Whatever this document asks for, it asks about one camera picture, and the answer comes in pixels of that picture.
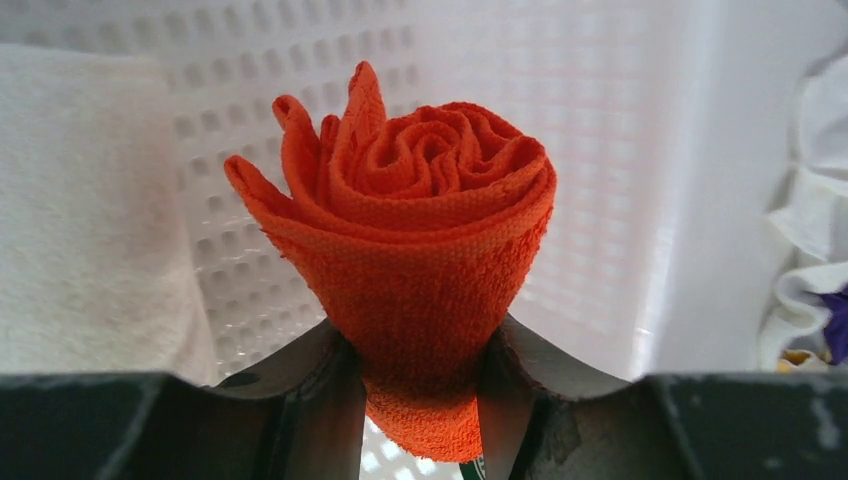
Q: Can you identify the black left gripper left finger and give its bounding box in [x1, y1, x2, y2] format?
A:
[1, 322, 365, 479]

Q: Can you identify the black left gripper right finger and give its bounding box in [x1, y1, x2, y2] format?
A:
[478, 318, 847, 479]

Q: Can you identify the purple towel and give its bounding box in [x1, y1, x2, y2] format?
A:
[820, 286, 847, 365]

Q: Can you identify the orange towel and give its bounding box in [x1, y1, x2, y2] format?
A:
[224, 62, 557, 462]

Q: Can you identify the grey yellow patterned towel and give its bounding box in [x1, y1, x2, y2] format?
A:
[776, 349, 830, 373]

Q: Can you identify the rolled white towel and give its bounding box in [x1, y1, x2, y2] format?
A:
[1, 44, 218, 385]

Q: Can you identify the white plastic basket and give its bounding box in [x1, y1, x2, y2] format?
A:
[0, 0, 848, 480]

